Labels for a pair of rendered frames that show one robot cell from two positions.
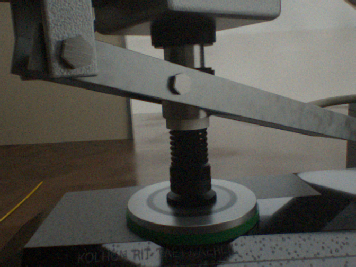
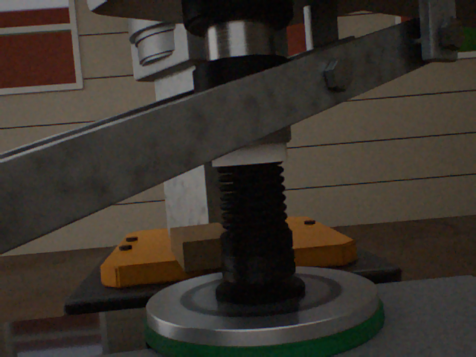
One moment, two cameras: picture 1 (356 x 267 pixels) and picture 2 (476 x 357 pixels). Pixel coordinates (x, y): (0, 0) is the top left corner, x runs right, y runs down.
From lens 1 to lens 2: 1.04 m
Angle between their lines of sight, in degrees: 166
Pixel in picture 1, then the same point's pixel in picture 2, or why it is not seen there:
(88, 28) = (309, 46)
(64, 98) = not seen: outside the picture
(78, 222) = (452, 297)
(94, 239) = (387, 285)
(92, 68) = not seen: hidden behind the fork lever
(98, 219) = (422, 302)
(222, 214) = (213, 278)
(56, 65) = not seen: hidden behind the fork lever
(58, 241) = (433, 280)
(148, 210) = (321, 274)
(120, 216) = (390, 308)
